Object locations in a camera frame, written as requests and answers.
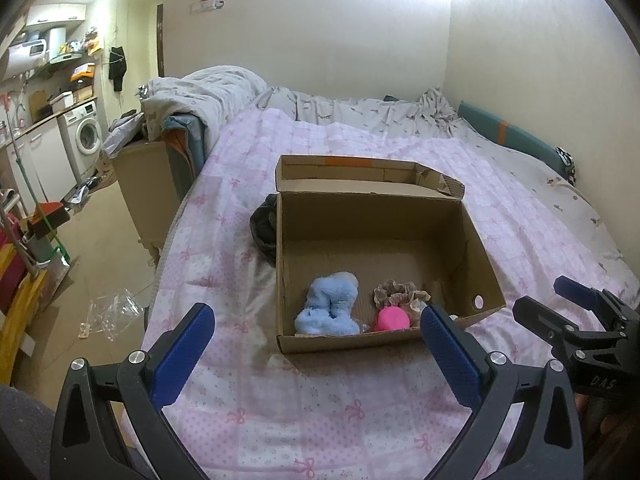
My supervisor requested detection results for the clear plastic bag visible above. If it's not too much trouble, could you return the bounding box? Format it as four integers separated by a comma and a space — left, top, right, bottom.
80, 292, 141, 338

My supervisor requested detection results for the person's right hand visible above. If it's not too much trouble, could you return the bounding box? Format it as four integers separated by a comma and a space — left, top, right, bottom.
575, 393, 621, 441

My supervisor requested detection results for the white water heater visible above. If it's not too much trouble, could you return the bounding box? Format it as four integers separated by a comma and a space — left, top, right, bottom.
48, 27, 67, 61

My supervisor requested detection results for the yellow wooden rack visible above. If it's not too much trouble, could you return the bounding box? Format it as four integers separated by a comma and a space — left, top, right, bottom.
0, 250, 46, 371

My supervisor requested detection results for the cardboard box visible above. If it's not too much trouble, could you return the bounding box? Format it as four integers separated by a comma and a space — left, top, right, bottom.
275, 155, 507, 355

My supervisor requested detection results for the black and white patterned item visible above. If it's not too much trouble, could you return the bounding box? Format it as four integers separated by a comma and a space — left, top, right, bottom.
556, 146, 578, 186

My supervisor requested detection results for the white wall cabinet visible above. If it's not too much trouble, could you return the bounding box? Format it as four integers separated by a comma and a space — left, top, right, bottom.
25, 3, 88, 28

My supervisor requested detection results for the bed with pink sheet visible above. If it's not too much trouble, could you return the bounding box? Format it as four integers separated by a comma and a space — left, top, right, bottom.
120, 107, 636, 480

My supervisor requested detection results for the white microwave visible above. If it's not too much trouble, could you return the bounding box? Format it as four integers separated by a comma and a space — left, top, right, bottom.
7, 40, 48, 68

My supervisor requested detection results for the grey crumpled duvet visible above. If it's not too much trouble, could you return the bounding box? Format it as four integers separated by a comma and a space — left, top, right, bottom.
142, 65, 471, 141

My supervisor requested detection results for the dark striped cloth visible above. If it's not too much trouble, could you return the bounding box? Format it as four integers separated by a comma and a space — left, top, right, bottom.
250, 192, 279, 268

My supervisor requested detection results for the white counter cabinet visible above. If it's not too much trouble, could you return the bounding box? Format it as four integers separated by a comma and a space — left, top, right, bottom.
0, 120, 76, 211

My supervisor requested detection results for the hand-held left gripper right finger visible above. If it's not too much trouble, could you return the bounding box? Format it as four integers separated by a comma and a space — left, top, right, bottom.
420, 304, 583, 480

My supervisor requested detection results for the teal headboard cushion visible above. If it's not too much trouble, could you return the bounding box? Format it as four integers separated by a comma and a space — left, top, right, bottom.
457, 101, 576, 186

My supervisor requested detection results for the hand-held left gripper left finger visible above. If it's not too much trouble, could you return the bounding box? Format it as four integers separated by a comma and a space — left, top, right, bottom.
50, 303, 216, 480

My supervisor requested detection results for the brown cardboard carton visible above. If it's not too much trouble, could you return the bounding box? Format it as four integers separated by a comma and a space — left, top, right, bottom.
114, 140, 173, 256

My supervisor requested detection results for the white washing machine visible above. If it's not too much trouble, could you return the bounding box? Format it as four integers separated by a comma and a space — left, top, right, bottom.
57, 101, 104, 171

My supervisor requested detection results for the pink ball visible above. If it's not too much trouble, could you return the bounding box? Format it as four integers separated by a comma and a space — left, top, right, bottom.
372, 306, 423, 332

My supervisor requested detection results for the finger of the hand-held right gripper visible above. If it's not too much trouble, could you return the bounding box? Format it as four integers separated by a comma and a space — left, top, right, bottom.
552, 275, 629, 332
512, 296, 587, 357

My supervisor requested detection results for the grey printed bedsheet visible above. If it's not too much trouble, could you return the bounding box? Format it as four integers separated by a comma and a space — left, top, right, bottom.
450, 115, 636, 291

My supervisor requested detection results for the person's grey trouser leg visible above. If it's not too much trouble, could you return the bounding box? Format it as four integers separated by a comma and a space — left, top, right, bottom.
0, 385, 56, 480

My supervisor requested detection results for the black hanging cloth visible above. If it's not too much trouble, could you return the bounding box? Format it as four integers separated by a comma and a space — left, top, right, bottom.
108, 46, 127, 93

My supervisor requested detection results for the beige frilly scrunchie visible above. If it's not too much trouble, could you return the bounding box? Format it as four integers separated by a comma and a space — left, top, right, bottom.
372, 280, 432, 317

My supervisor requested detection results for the light blue fuzzy plush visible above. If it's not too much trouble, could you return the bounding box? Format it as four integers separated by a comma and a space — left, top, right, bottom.
294, 271, 362, 337

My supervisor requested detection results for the red box-shaped object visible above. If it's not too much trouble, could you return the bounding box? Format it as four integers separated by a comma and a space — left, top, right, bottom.
30, 201, 70, 236

